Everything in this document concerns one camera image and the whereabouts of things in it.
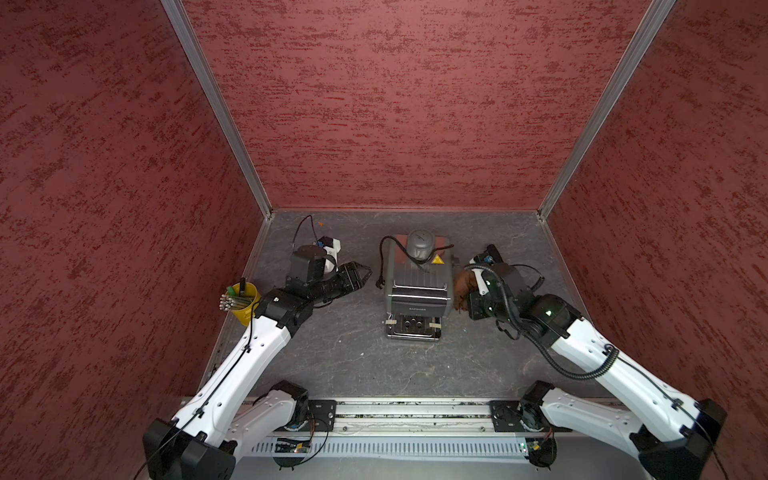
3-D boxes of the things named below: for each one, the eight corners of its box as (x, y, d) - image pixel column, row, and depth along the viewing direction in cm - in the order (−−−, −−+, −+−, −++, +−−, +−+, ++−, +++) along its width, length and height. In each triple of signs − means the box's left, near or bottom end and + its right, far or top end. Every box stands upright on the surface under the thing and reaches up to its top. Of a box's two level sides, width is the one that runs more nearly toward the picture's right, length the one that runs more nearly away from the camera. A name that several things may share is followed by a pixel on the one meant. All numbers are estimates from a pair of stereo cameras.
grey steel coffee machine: (386, 344, 88) (385, 293, 64) (387, 290, 100) (386, 230, 76) (441, 344, 88) (460, 294, 64) (435, 290, 100) (450, 230, 76)
